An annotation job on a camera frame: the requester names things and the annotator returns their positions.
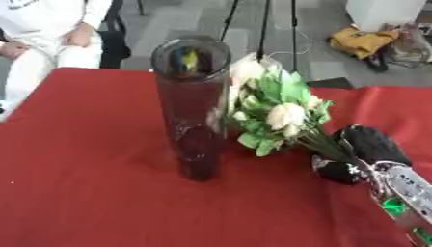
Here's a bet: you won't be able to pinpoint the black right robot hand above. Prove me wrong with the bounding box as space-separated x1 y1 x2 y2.
310 123 414 186

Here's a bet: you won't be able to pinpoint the white flower bouquet green leaves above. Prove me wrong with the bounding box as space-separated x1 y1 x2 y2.
205 52 358 164

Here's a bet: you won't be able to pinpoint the tall clear glass vase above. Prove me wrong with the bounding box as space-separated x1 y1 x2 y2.
149 35 233 182

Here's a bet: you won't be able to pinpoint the yellow bag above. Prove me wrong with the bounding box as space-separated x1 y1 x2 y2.
327 26 400 60

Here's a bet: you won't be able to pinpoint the clear plastic bag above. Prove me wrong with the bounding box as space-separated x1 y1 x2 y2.
381 22 432 69

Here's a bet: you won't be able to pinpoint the black tripod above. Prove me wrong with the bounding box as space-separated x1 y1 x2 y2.
217 0 358 90

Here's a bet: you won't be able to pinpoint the black chair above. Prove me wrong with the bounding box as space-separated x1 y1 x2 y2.
97 0 146 69

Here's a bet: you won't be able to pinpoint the person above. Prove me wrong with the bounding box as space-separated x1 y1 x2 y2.
0 0 115 124

